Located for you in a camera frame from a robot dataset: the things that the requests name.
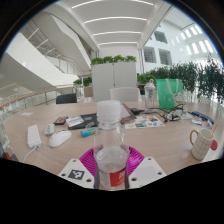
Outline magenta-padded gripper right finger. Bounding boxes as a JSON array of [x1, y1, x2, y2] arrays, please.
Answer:
[[124, 146, 168, 190]]

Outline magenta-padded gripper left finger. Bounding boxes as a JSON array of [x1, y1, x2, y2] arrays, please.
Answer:
[[57, 147, 101, 190]]

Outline clear red-labelled water bottle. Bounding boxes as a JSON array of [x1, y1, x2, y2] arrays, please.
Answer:
[[93, 99, 131, 191]]

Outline clear plastic water jug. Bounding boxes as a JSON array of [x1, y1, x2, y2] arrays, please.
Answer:
[[143, 78, 157, 109]]

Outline white computer mouse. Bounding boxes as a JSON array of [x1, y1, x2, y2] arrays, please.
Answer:
[[48, 129, 73, 148]]

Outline teal marker pen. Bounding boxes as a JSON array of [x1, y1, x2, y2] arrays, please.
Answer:
[[80, 127, 98, 138]]

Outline white card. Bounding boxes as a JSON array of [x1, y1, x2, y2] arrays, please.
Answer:
[[65, 115, 85, 128]]

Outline small grey computer mouse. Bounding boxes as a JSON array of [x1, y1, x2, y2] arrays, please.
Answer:
[[44, 123, 56, 136]]

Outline colourful sticker sheet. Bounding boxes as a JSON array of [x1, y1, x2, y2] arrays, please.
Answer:
[[124, 114, 165, 130]]

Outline black folder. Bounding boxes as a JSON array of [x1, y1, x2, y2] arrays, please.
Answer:
[[68, 113, 99, 130]]

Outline small red black case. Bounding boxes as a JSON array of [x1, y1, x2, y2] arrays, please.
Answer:
[[53, 116, 69, 126]]

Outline white grid-patterned mug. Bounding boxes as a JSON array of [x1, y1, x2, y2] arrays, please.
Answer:
[[189, 128, 214, 162]]

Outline black power adapter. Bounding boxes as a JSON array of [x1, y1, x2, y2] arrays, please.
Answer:
[[129, 107, 145, 116]]

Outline open booklet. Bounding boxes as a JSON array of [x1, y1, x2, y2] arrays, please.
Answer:
[[119, 102, 137, 124]]

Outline clear plastic packet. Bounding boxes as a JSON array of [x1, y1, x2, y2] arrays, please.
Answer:
[[191, 118, 204, 126]]

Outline black chair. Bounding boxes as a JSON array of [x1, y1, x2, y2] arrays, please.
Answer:
[[55, 92, 78, 105]]

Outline red and blue chair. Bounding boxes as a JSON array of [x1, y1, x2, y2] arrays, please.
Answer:
[[0, 141, 14, 162]]

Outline flat round red coaster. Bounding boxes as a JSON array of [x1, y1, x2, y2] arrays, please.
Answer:
[[209, 139, 219, 151]]

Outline thin stirring stick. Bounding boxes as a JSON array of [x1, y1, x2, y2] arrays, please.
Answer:
[[208, 124, 218, 139]]

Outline green tote bag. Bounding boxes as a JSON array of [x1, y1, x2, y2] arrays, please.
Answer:
[[155, 78, 184, 110]]

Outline white chair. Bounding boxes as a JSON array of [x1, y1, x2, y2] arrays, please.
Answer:
[[109, 86, 143, 103]]

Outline green plants in brown planter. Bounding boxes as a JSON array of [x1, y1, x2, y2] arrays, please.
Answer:
[[73, 76, 93, 98]]

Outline white cabinet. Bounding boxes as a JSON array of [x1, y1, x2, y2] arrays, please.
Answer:
[[91, 61, 138, 103]]

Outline green hedge plants row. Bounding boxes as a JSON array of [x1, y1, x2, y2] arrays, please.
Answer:
[[137, 59, 224, 104]]

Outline green plants atop cabinet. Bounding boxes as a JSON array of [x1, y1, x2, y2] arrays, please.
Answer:
[[90, 54, 138, 66]]

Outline ceiling light strips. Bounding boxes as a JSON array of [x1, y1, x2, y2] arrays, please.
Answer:
[[71, 0, 155, 46]]

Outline white power strip cable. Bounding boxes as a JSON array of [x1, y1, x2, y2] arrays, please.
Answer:
[[22, 144, 38, 164]]

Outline black tangled cables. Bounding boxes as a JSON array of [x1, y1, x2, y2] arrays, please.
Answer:
[[156, 106, 188, 123]]

